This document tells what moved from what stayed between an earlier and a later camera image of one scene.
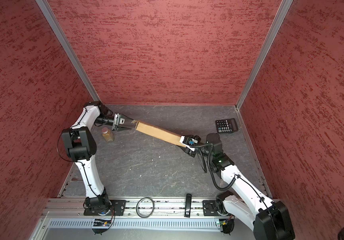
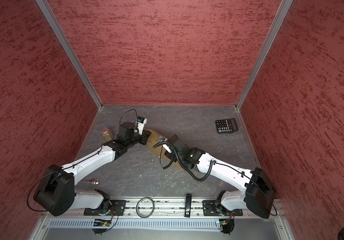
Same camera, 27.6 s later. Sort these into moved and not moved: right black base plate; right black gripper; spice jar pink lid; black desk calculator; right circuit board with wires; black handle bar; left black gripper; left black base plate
Moved: left black gripper; right black gripper
Not moved: left black base plate; spice jar pink lid; black desk calculator; right circuit board with wires; right black base plate; black handle bar
